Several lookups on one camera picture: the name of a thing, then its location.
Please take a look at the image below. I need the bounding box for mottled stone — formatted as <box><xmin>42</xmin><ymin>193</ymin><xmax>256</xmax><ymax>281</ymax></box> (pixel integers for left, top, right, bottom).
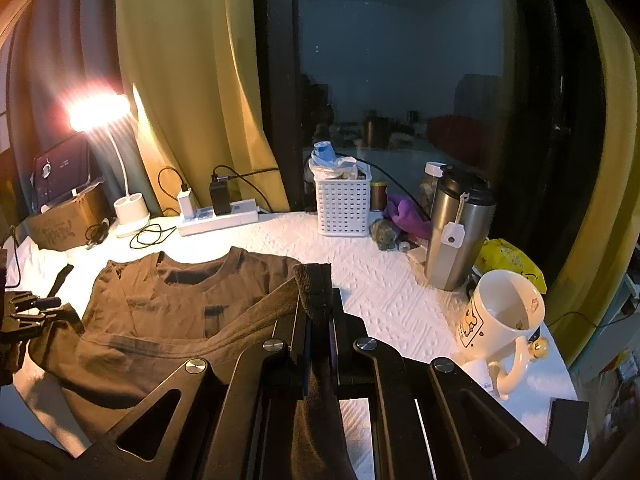
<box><xmin>369</xmin><ymin>218</ymin><xmax>405</xmax><ymax>251</ymax></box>

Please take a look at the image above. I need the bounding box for white plastic basket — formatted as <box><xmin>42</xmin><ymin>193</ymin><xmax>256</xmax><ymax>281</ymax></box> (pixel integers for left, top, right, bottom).
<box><xmin>314</xmin><ymin>162</ymin><xmax>373</xmax><ymax>237</ymax></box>

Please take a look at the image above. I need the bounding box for yellow curtain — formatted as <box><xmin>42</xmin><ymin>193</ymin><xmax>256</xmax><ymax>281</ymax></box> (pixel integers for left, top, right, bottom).
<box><xmin>115</xmin><ymin>0</ymin><xmax>291</xmax><ymax>218</ymax></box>
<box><xmin>542</xmin><ymin>0</ymin><xmax>640</xmax><ymax>366</ymax></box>

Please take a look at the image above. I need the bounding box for glass jar white lid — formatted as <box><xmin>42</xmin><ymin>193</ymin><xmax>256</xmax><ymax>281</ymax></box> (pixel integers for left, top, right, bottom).
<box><xmin>419</xmin><ymin>161</ymin><xmax>448</xmax><ymax>211</ymax></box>

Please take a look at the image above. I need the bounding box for white power strip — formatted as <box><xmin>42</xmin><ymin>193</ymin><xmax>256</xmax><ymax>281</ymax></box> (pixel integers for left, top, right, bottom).
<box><xmin>177</xmin><ymin>200</ymin><xmax>260</xmax><ymax>237</ymax></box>

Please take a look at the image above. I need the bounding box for stainless steel tumbler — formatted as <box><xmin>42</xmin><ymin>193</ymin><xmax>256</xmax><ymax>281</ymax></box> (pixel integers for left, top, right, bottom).
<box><xmin>425</xmin><ymin>166</ymin><xmax>497</xmax><ymax>292</ymax></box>

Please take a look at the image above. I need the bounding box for black strap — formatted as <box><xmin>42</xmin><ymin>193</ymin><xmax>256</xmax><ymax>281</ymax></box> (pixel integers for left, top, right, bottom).
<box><xmin>48</xmin><ymin>263</ymin><xmax>75</xmax><ymax>297</ymax></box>

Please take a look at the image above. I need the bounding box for white cloth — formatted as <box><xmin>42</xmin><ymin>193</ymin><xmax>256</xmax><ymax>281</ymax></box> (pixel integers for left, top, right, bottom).
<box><xmin>12</xmin><ymin>240</ymin><xmax>68</xmax><ymax>301</ymax></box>

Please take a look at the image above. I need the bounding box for thin black cable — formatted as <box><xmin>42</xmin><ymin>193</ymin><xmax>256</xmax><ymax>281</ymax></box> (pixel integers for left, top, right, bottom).
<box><xmin>545</xmin><ymin>311</ymin><xmax>628</xmax><ymax>331</ymax></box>

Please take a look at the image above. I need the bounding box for dark glass window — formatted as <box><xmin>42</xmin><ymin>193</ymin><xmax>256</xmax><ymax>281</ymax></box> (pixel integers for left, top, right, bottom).
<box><xmin>252</xmin><ymin>0</ymin><xmax>606</xmax><ymax>281</ymax></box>

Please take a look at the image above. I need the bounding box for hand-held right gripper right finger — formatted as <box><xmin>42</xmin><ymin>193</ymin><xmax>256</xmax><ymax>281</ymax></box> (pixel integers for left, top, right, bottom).
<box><xmin>327</xmin><ymin>287</ymin><xmax>546</xmax><ymax>480</ymax></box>

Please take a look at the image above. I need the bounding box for coiled black cable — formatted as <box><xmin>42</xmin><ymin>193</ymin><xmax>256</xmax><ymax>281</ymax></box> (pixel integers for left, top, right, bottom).
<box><xmin>130</xmin><ymin>166</ymin><xmax>190</xmax><ymax>251</ymax></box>

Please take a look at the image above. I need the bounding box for brown cardboard box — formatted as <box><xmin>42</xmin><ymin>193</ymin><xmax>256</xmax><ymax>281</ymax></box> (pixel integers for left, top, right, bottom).
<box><xmin>22</xmin><ymin>187</ymin><xmax>113</xmax><ymax>252</ymax></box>

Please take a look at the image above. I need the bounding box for yellow packet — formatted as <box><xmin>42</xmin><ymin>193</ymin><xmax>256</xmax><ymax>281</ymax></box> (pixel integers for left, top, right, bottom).
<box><xmin>474</xmin><ymin>238</ymin><xmax>547</xmax><ymax>293</ymax></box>

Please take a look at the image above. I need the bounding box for blue tube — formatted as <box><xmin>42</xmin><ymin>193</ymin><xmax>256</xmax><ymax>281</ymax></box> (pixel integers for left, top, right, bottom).
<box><xmin>313</xmin><ymin>141</ymin><xmax>337</xmax><ymax>167</ymax></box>

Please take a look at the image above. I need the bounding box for black tablet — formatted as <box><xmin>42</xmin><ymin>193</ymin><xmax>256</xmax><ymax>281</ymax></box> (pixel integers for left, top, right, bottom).
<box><xmin>32</xmin><ymin>139</ymin><xmax>93</xmax><ymax>206</ymax></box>

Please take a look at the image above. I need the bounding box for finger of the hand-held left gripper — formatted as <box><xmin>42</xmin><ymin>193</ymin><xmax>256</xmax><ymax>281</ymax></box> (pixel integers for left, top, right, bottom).
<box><xmin>5</xmin><ymin>291</ymin><xmax>63</xmax><ymax>312</ymax></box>
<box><xmin>7</xmin><ymin>305</ymin><xmax>83</xmax><ymax>341</ymax></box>

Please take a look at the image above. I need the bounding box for black charger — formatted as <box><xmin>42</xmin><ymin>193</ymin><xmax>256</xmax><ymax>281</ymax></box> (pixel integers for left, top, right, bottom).
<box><xmin>209</xmin><ymin>181</ymin><xmax>231</xmax><ymax>216</ymax></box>

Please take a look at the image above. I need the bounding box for white bear print mug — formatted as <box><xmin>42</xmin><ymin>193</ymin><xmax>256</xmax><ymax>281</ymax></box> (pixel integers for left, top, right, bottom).
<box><xmin>457</xmin><ymin>269</ymin><xmax>549</xmax><ymax>401</ymax></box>

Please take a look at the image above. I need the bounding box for black rectangular object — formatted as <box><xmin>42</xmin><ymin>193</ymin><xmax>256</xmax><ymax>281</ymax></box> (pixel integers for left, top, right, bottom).
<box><xmin>548</xmin><ymin>399</ymin><xmax>590</xmax><ymax>463</ymax></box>

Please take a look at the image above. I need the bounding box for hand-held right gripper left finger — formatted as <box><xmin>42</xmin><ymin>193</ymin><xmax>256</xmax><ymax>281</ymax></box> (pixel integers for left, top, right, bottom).
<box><xmin>75</xmin><ymin>285</ymin><xmax>313</xmax><ymax>480</ymax></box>

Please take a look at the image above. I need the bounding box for bundled black cable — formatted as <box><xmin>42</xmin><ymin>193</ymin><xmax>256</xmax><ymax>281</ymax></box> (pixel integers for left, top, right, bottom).
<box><xmin>85</xmin><ymin>220</ymin><xmax>112</xmax><ymax>250</ymax></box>

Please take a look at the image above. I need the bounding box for grey curtain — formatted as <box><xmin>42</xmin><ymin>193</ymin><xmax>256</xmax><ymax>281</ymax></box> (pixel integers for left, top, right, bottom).
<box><xmin>7</xmin><ymin>0</ymin><xmax>151</xmax><ymax>211</ymax></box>

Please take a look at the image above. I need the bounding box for dark brown t-shirt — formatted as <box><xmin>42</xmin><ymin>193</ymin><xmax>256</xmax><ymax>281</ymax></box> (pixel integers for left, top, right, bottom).
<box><xmin>27</xmin><ymin>247</ymin><xmax>361</xmax><ymax>480</ymax></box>

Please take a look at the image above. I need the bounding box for white plastic wrapper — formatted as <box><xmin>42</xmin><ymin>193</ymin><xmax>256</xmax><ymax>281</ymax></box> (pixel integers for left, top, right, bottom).
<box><xmin>309</xmin><ymin>156</ymin><xmax>361</xmax><ymax>181</ymax></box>

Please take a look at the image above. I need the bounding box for black charger cable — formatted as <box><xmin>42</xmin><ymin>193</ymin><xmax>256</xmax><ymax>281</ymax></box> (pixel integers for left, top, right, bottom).
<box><xmin>211</xmin><ymin>165</ymin><xmax>281</xmax><ymax>183</ymax></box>

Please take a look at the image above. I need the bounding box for white desk lamp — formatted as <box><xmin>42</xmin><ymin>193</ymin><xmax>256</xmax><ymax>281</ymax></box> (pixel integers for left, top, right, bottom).
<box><xmin>70</xmin><ymin>92</ymin><xmax>151</xmax><ymax>238</ymax></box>

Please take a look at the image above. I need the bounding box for purple cloth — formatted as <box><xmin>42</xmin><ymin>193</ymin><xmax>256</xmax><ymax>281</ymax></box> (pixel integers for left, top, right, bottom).
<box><xmin>382</xmin><ymin>192</ymin><xmax>433</xmax><ymax>241</ymax></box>

